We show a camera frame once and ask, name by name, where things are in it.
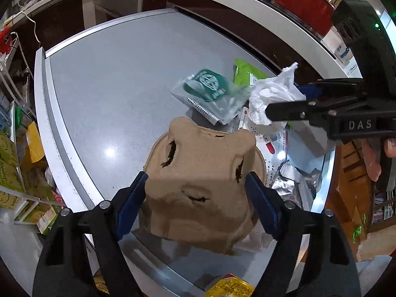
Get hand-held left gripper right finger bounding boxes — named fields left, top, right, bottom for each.
left=244, top=171, right=362, bottom=297

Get green plastic object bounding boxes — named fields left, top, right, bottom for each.
left=351, top=213, right=368, bottom=246

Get yellow smiley boxes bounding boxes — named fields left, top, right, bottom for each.
left=0, top=133, right=25, bottom=208

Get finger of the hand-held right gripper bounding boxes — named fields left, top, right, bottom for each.
left=297, top=78, right=366, bottom=100
left=265, top=94, right=369, bottom=128

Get green wet wipes packet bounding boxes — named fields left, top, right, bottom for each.
left=232, top=58, right=270, bottom=87

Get red plastic object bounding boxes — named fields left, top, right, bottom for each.
left=0, top=26, right=13, bottom=53

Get white tissue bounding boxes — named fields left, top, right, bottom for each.
left=247, top=62, right=307, bottom=126

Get yellow paper bag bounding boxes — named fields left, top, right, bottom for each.
left=25, top=122, right=48, bottom=165

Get green yellow carton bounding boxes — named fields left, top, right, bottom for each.
left=36, top=207, right=61, bottom=235

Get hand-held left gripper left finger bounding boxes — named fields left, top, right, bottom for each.
left=32, top=171, right=149, bottom=297

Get silver foil wrapper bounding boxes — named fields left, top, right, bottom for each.
left=271, top=161, right=322, bottom=205

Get person's right hand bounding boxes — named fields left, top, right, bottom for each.
left=362, top=138, right=396, bottom=182

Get white cable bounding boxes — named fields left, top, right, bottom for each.
left=4, top=1, right=41, bottom=46

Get yellow snack packet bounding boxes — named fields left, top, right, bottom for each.
left=204, top=274, right=256, bottom=297

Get white red printed paper packet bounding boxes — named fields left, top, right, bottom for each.
left=238, top=107, right=291, bottom=189

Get red cooking pot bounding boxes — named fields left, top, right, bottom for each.
left=272, top=0, right=345, bottom=38

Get clear plastic bag green print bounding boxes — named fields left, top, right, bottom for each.
left=170, top=69, right=251, bottom=126

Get brown cardboard cup carrier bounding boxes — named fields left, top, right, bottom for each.
left=139, top=117, right=267, bottom=256

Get light grey cloth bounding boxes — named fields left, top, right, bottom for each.
left=356, top=254, right=395, bottom=297

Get white kitchen counter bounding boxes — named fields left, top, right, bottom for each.
left=0, top=0, right=362, bottom=79

